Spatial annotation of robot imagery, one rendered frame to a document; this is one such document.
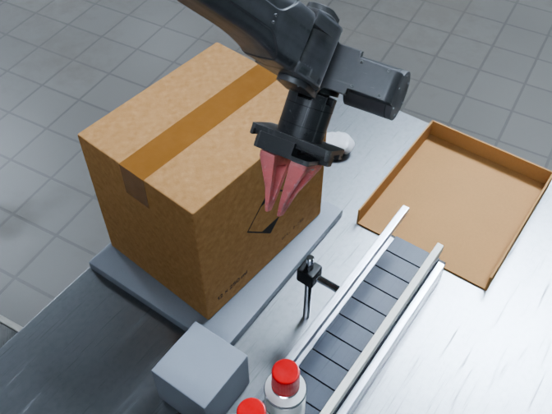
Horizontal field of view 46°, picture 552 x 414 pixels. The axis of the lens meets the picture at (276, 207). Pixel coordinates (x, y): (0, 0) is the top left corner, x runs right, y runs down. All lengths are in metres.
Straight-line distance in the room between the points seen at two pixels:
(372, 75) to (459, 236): 0.59
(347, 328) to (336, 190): 0.34
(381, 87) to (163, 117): 0.40
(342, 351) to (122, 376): 0.35
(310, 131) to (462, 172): 0.65
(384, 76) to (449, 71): 2.30
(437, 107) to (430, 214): 1.57
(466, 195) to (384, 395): 0.45
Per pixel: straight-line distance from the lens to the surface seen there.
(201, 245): 0.93
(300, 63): 0.66
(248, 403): 0.76
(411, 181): 1.31
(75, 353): 1.12
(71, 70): 3.05
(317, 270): 0.99
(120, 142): 0.98
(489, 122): 2.79
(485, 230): 1.27
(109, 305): 1.15
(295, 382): 0.77
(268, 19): 0.62
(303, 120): 0.75
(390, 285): 1.10
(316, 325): 0.95
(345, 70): 0.72
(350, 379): 0.97
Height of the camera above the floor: 1.78
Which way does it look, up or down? 49 degrees down
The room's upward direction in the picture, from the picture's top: straight up
